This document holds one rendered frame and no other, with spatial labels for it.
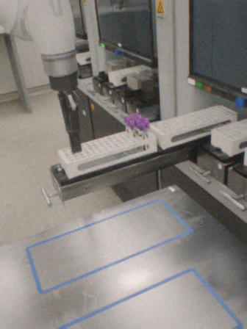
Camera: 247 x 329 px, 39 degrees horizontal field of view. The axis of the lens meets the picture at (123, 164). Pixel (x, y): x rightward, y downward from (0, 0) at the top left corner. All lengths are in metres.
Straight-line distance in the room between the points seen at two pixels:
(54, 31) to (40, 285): 0.57
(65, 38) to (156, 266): 0.57
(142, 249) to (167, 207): 0.15
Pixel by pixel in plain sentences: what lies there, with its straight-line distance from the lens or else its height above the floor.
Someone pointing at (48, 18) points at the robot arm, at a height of 1.25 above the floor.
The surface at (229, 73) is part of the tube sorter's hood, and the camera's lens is 1.08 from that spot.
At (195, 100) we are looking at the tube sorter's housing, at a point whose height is 0.90.
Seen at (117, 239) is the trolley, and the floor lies 0.82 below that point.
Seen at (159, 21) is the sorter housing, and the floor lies 1.14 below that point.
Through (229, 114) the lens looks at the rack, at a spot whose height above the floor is 0.86.
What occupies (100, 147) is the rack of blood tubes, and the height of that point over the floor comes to 0.87.
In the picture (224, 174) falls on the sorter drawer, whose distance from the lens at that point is 1.08.
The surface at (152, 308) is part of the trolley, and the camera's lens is 0.66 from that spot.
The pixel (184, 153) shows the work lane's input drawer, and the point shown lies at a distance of 1.16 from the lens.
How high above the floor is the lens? 1.35
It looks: 30 degrees down
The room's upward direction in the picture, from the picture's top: 6 degrees counter-clockwise
